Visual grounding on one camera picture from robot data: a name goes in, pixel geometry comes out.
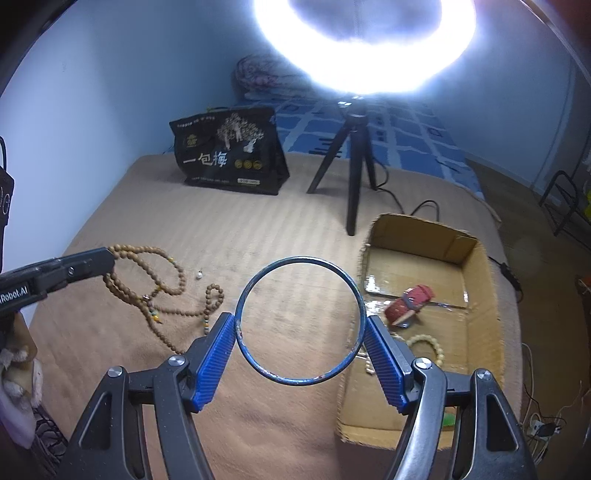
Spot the black printed bag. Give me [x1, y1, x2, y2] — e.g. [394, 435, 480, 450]
[168, 106, 291, 197]

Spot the blue patterned bedsheet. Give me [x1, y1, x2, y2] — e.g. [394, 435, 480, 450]
[233, 89, 484, 204]

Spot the white power strip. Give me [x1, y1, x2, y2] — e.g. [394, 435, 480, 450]
[526, 412, 567, 440]

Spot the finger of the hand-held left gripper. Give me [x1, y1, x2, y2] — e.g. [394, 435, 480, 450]
[27, 247, 116, 297]

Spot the black cable with switch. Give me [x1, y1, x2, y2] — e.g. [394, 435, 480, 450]
[376, 165, 523, 302]

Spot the dark patterned cloth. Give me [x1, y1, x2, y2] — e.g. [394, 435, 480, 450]
[25, 405, 71, 480]

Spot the dark blue bangle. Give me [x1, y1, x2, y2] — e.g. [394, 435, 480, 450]
[234, 257, 368, 387]

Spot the person's fuzzy pink clothing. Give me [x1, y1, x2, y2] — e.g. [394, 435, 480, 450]
[0, 318, 45, 449]

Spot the wooden bead necklace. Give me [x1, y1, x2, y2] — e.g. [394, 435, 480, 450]
[103, 244, 226, 334]

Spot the black tripod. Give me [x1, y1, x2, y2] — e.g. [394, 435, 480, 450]
[307, 94, 391, 237]

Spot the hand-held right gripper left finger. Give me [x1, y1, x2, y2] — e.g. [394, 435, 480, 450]
[60, 312, 238, 480]

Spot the folded floral quilt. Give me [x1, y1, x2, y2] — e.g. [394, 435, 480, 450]
[233, 52, 306, 100]

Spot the white cable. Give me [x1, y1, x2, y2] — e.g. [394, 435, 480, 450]
[521, 341, 539, 418]

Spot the white pearl strand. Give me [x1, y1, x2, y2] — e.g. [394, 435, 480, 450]
[355, 348, 376, 377]

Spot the black clothes rack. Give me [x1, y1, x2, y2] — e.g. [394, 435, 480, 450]
[537, 169, 591, 236]

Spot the pale yellow bead bracelet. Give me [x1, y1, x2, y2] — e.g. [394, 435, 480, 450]
[406, 334, 447, 370]

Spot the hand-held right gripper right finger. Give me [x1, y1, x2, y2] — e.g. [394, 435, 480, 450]
[365, 316, 539, 480]

